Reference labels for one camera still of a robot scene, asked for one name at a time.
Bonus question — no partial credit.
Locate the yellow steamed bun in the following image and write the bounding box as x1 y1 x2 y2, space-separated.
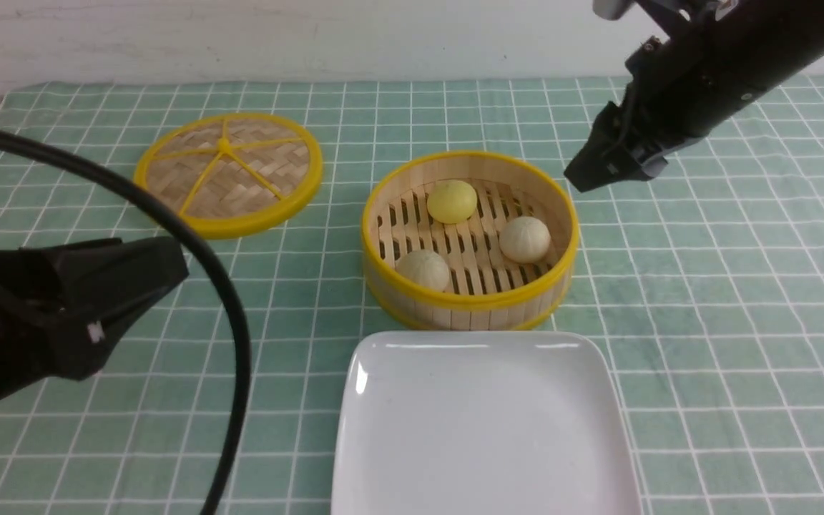
426 180 478 225

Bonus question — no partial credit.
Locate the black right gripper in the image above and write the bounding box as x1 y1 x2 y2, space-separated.
564 43 713 193

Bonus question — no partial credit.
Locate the yellow bamboo steamer lid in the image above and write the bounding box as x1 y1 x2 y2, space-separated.
133 113 323 239

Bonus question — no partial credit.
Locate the white steamed bun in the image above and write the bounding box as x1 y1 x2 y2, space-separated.
499 216 551 264
395 249 451 291

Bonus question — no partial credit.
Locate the white square plate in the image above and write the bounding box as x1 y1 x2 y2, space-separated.
330 330 643 514

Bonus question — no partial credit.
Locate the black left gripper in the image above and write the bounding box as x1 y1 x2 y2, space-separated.
0 237 189 400

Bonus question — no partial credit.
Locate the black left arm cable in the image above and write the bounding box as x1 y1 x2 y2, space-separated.
0 122 252 515

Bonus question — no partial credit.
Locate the yellow rimmed bamboo steamer basket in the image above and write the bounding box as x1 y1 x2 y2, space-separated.
360 150 581 330

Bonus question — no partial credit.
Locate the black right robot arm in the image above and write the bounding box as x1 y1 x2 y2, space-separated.
564 1 824 192

